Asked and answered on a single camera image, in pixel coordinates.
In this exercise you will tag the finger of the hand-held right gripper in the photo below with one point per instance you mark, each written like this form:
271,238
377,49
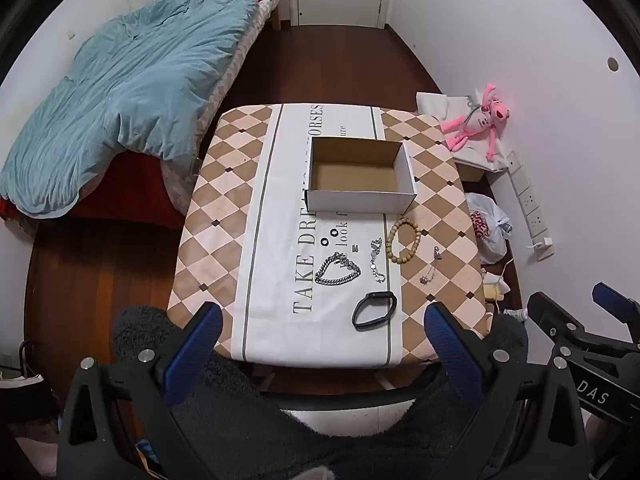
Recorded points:
617,300
550,312

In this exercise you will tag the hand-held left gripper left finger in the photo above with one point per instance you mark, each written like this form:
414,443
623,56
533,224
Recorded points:
195,350

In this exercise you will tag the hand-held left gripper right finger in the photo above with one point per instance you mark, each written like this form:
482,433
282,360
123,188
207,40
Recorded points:
450,345

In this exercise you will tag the black wristband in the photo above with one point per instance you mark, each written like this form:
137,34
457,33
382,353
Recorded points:
380,295

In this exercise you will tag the cardboard box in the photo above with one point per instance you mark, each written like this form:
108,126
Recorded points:
350,172

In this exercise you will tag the pale yellow paper bag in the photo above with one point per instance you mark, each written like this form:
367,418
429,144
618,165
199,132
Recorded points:
495,287

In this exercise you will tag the white charger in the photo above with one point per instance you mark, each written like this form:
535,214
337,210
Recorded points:
544,247

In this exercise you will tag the dark fluffy pants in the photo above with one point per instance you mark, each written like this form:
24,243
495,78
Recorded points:
240,410

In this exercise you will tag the silver dangling earrings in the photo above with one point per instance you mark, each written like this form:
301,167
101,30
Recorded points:
430,272

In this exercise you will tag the white plastic bag red print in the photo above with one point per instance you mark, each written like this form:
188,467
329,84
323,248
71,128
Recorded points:
492,230

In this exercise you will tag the white power strip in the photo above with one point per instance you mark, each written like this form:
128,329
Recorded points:
527,200

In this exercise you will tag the checkered printed tablecloth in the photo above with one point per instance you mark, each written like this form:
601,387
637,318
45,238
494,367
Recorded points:
280,270

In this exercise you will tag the red bed cloth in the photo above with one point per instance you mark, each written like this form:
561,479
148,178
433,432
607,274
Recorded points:
135,185

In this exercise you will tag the pink plush toy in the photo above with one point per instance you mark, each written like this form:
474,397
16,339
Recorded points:
475,122

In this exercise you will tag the blue duvet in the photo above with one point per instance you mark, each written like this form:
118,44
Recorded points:
125,85

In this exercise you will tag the wooden bed leg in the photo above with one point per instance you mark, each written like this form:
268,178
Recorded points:
275,15

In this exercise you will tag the round wall cap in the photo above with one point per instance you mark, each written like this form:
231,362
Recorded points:
612,63

